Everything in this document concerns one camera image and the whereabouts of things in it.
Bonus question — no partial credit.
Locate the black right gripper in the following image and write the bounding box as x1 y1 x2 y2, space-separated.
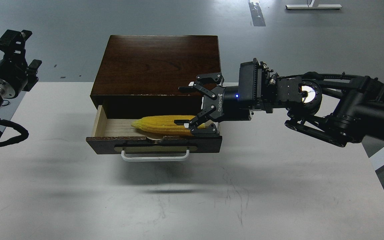
174 72 251 138

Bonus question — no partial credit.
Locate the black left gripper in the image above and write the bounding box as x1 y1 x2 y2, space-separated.
0 29 42 100

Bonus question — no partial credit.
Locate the yellow corn cob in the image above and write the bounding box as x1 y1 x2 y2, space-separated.
131 115 195 136

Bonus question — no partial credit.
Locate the wooden drawer with white handle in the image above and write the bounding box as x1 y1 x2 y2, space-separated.
86 104 222 162

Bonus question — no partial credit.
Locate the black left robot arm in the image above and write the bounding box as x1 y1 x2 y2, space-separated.
0 29 42 147

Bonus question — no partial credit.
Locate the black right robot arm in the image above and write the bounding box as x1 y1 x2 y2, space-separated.
174 69 384 147

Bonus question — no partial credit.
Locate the dark wooden drawer cabinet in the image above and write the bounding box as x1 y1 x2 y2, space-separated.
90 35 221 119

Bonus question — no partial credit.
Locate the grey floor tape strip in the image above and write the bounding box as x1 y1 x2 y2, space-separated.
248 0 266 26

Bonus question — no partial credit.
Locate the white table leg base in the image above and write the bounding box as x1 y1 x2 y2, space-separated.
285 0 342 10

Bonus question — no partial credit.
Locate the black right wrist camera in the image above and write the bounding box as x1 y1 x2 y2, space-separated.
237 58 279 113

